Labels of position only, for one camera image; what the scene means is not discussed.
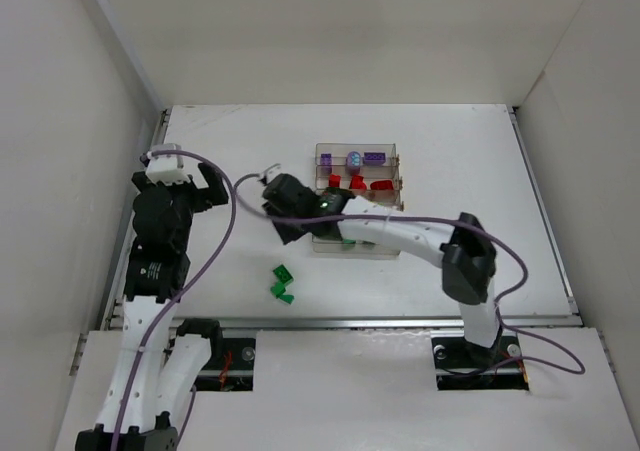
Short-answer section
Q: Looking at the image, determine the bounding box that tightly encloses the red lego small brick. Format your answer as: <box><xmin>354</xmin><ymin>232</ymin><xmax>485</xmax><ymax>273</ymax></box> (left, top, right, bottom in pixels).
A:
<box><xmin>328</xmin><ymin>174</ymin><xmax>341</xmax><ymax>188</ymax></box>

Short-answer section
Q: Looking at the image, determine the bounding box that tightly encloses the green lego small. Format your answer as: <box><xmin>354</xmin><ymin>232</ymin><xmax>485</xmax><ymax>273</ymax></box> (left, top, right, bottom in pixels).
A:
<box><xmin>278</xmin><ymin>294</ymin><xmax>295</xmax><ymax>305</ymax></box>
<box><xmin>270</xmin><ymin>282</ymin><xmax>286</xmax><ymax>299</ymax></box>

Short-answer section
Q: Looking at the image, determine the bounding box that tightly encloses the red lego arch piece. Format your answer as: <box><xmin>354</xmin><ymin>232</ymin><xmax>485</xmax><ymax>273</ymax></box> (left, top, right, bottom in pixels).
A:
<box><xmin>349</xmin><ymin>175</ymin><xmax>367</xmax><ymax>191</ymax></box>

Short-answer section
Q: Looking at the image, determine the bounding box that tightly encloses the purple lego round brick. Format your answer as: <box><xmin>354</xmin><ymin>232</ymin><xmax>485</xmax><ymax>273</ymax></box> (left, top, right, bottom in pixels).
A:
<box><xmin>345</xmin><ymin>151</ymin><xmax>362</xmax><ymax>172</ymax></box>

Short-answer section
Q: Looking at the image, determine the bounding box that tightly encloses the purple lego long plate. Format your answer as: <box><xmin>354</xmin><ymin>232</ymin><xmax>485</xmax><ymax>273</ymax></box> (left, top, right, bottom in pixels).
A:
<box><xmin>363</xmin><ymin>152</ymin><xmax>387</xmax><ymax>166</ymax></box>

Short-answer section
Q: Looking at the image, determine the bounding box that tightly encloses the red lego block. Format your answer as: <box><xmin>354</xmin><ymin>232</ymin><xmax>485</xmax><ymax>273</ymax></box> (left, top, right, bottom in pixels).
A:
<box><xmin>370</xmin><ymin>180</ymin><xmax>394</xmax><ymax>191</ymax></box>

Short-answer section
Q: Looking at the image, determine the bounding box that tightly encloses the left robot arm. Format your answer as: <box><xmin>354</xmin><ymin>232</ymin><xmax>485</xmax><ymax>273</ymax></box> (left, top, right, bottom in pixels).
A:
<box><xmin>75</xmin><ymin>164</ymin><xmax>229</xmax><ymax>450</ymax></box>

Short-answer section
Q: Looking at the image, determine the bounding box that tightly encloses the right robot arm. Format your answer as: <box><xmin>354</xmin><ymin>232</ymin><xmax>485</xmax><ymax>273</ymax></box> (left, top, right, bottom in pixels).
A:
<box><xmin>260</xmin><ymin>166</ymin><xmax>501</xmax><ymax>351</ymax></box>

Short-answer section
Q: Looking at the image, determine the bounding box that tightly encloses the green lego small bottom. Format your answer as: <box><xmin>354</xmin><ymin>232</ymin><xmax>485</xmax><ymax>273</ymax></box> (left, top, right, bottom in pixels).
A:
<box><xmin>278</xmin><ymin>294</ymin><xmax>295</xmax><ymax>305</ymax></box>

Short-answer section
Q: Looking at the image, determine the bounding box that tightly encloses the clear compartment organizer tray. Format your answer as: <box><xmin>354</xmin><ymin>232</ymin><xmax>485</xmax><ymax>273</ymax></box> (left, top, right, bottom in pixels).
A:
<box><xmin>312</xmin><ymin>143</ymin><xmax>404</xmax><ymax>259</ymax></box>

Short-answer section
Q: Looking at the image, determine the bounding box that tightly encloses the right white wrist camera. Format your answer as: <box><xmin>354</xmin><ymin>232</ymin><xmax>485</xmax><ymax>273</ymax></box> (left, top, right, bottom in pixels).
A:
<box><xmin>259</xmin><ymin>163</ymin><xmax>283</xmax><ymax>182</ymax></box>

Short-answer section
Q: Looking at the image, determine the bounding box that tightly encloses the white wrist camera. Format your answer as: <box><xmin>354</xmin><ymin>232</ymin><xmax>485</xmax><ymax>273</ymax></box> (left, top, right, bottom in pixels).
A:
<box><xmin>140</xmin><ymin>143</ymin><xmax>192</xmax><ymax>187</ymax></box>
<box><xmin>259</xmin><ymin>163</ymin><xmax>283</xmax><ymax>182</ymax></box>

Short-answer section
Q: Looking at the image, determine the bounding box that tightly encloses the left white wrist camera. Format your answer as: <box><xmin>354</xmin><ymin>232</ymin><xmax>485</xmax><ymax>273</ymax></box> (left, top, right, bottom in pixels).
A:
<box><xmin>140</xmin><ymin>143</ymin><xmax>192</xmax><ymax>187</ymax></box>

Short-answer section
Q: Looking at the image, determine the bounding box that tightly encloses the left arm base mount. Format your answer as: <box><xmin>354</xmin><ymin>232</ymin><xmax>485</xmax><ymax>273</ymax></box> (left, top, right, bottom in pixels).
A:
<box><xmin>159</xmin><ymin>334</ymin><xmax>256</xmax><ymax>392</ymax></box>

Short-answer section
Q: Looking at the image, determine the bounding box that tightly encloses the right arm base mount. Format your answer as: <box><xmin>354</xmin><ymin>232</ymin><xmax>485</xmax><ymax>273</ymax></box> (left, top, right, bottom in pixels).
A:
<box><xmin>431</xmin><ymin>335</ymin><xmax>529</xmax><ymax>391</ymax></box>

